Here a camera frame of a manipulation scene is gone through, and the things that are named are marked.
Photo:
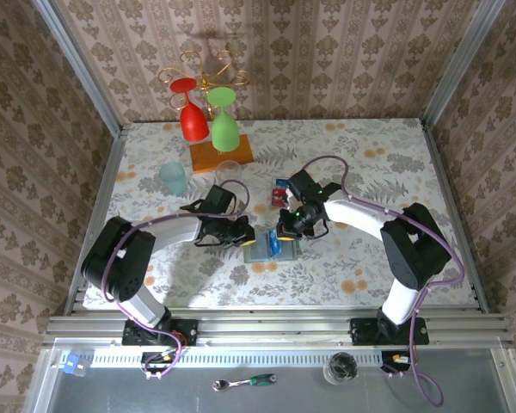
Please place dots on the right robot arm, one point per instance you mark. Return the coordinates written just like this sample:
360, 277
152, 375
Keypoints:
352, 215

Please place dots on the blue white connector box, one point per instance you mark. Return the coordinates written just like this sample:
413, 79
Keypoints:
70, 365

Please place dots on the clear acrylic card box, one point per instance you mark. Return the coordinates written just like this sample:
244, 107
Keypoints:
278, 188

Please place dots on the aluminium side rail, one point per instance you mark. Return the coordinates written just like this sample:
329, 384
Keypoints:
439, 172
109, 172

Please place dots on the clear plastic cup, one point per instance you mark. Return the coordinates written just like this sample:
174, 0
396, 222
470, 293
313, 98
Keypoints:
229, 172

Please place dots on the wooden rack base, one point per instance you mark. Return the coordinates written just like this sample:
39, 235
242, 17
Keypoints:
202, 157

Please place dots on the floral tablecloth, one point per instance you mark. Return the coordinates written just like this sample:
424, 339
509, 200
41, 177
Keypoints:
241, 297

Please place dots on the black power connector block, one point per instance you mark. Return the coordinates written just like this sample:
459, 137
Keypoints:
155, 359
391, 359

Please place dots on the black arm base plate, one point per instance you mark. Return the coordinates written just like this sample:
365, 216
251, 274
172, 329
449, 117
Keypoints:
189, 331
361, 331

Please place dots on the aluminium frame post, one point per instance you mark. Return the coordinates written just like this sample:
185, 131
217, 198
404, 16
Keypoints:
77, 64
464, 60

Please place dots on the aluminium front frame rail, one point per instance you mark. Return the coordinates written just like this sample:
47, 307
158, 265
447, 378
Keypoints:
275, 327

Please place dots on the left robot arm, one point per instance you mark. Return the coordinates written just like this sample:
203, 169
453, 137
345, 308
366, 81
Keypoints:
172, 230

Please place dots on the teal plastic cup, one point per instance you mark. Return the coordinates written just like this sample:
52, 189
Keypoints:
173, 176

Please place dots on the red wine glass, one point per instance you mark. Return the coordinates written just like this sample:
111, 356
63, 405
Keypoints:
193, 125

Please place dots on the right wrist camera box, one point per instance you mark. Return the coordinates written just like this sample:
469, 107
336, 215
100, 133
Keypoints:
291, 194

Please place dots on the green wine glass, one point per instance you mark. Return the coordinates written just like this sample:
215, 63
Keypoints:
223, 133

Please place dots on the green card holder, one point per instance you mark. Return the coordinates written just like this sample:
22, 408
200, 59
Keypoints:
258, 254

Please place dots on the grey metal tray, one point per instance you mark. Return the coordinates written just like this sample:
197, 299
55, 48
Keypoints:
284, 400

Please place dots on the clear glass jar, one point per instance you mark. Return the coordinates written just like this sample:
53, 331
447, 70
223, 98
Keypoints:
340, 368

